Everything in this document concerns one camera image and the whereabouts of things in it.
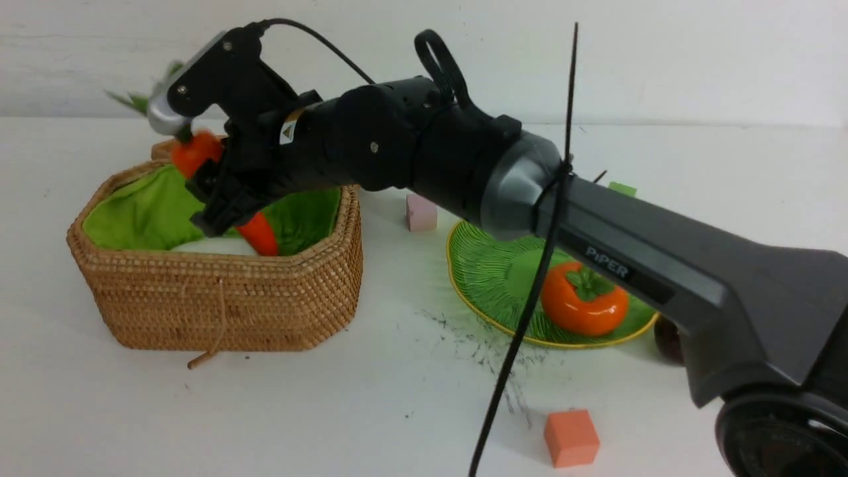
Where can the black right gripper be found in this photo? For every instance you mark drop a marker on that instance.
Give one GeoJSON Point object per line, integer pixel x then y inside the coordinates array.
{"type": "Point", "coordinates": [370, 136]}

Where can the white toy radish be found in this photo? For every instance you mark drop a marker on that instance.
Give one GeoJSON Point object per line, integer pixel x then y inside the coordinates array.
{"type": "Point", "coordinates": [229, 246]}

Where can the orange toy carrot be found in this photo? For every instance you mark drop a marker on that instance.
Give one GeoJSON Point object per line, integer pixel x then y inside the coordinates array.
{"type": "Point", "coordinates": [153, 213]}

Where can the orange toy persimmon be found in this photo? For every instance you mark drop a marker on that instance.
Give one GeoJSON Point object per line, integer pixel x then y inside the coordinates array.
{"type": "Point", "coordinates": [578, 300]}

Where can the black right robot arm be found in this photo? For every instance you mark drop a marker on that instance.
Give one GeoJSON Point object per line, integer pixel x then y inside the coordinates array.
{"type": "Point", "coordinates": [763, 327]}

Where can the woven rattan basket green lining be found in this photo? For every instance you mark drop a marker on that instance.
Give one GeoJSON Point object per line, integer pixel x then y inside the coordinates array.
{"type": "Point", "coordinates": [159, 300]}

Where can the woven rattan basket lid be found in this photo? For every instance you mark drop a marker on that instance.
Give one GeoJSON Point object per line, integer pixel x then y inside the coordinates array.
{"type": "Point", "coordinates": [162, 150]}

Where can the pink foam cube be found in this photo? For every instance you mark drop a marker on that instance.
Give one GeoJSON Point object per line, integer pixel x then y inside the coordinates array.
{"type": "Point", "coordinates": [421, 214]}

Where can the green foam cube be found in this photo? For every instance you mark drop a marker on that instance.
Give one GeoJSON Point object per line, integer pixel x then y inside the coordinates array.
{"type": "Point", "coordinates": [622, 188]}

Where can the salmon orange foam cube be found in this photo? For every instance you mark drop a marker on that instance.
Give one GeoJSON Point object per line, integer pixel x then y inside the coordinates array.
{"type": "Point", "coordinates": [571, 438]}

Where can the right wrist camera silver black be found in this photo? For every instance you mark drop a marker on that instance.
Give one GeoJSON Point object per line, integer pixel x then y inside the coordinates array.
{"type": "Point", "coordinates": [227, 72]}

